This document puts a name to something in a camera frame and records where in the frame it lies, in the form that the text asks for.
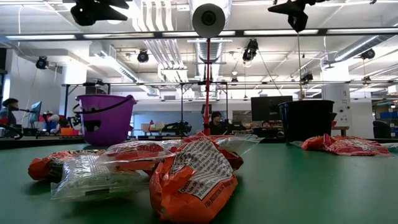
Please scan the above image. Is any small desk monitor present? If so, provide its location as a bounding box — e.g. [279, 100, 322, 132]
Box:
[28, 101, 43, 124]

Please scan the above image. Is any green candy clear wrapper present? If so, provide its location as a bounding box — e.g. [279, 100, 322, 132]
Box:
[50, 154, 150, 200]

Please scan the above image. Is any orange box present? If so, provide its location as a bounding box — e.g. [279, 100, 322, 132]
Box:
[60, 127, 80, 137]

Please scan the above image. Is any white plush toy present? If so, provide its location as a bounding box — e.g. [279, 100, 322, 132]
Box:
[46, 113, 62, 131]

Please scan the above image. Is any red candy clear wrapper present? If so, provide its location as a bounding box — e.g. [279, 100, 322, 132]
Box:
[104, 139, 185, 172]

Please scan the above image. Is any crumpled red candy pack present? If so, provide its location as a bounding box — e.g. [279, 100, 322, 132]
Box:
[300, 133, 335, 152]

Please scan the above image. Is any purple plastic bucket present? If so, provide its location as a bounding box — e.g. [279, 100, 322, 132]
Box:
[72, 94, 138, 147]

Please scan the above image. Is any orange candy pack white label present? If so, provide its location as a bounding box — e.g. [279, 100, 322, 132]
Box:
[149, 139, 239, 223]

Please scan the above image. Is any red desk lamp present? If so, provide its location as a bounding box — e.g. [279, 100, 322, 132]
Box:
[192, 2, 226, 137]

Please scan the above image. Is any thin hanging cable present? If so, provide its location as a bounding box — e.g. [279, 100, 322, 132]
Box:
[295, 32, 303, 101]

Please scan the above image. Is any black office chair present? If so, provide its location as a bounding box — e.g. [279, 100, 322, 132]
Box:
[372, 120, 392, 139]

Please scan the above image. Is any black plastic bucket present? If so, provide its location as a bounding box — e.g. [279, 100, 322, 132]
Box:
[278, 99, 338, 144]

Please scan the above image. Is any black computer monitor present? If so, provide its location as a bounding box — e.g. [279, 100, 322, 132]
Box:
[251, 95, 294, 122]

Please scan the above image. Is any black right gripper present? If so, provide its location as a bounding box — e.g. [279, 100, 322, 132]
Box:
[267, 0, 326, 34]

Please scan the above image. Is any green table mat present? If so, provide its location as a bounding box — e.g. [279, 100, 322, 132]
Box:
[0, 142, 398, 224]

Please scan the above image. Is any flat red Skittles pack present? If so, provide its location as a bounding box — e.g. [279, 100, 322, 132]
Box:
[325, 136, 393, 157]

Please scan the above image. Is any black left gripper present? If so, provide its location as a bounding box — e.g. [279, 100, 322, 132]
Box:
[70, 0, 130, 27]

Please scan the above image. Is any storage shelf with bins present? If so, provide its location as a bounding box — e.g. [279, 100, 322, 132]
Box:
[374, 101, 398, 129]

